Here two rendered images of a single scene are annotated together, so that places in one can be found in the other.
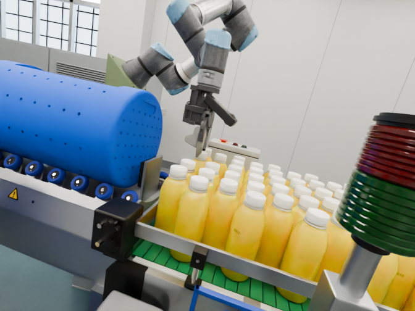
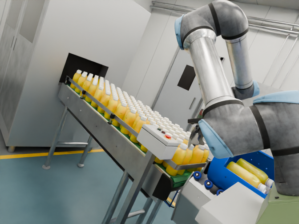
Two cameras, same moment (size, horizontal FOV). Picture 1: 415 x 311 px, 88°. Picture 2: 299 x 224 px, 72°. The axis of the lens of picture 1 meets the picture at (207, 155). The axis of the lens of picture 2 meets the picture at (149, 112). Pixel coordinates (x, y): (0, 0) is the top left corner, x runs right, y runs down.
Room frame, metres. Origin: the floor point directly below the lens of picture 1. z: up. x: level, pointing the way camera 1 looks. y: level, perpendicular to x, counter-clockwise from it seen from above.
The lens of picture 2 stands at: (1.79, 0.36, 1.38)
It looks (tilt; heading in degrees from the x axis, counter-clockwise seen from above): 11 degrees down; 211
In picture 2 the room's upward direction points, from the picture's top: 24 degrees clockwise
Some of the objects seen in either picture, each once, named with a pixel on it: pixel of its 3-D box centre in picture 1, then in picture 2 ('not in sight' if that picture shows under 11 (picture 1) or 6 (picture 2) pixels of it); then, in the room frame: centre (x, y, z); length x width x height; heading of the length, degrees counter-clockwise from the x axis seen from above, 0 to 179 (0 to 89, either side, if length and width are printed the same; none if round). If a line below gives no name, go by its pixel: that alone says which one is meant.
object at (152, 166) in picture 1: (149, 177); (208, 170); (0.60, 0.16, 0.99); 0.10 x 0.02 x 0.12; 170
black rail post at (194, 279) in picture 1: (196, 267); not in sight; (0.34, -0.03, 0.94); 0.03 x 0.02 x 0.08; 80
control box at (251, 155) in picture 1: (232, 156); (157, 141); (0.85, -0.10, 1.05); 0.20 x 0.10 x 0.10; 80
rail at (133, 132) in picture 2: not in sight; (103, 107); (0.64, -0.75, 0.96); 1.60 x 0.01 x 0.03; 80
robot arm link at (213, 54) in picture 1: (215, 52); not in sight; (0.68, 0.04, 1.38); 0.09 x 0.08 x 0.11; 17
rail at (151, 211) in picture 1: (172, 192); (195, 165); (0.58, 0.08, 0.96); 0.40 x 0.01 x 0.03; 170
